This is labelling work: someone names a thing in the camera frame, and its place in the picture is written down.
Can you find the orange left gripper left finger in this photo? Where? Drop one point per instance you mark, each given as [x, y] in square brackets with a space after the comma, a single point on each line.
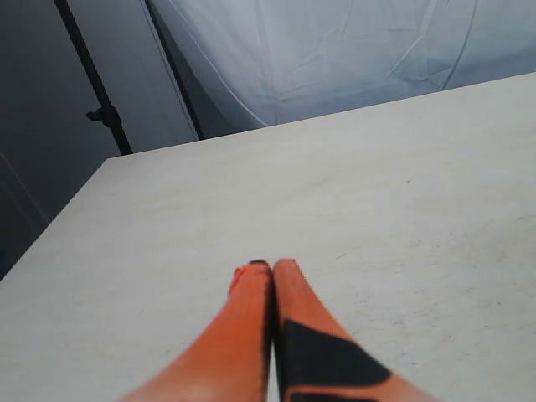
[230, 360]

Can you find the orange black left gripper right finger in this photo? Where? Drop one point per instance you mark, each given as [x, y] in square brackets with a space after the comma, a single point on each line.
[316, 359]

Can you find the black stand pole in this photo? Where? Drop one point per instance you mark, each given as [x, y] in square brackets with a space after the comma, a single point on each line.
[106, 113]

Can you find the white backdrop cloth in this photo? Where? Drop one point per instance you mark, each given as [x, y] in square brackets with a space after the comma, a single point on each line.
[264, 63]

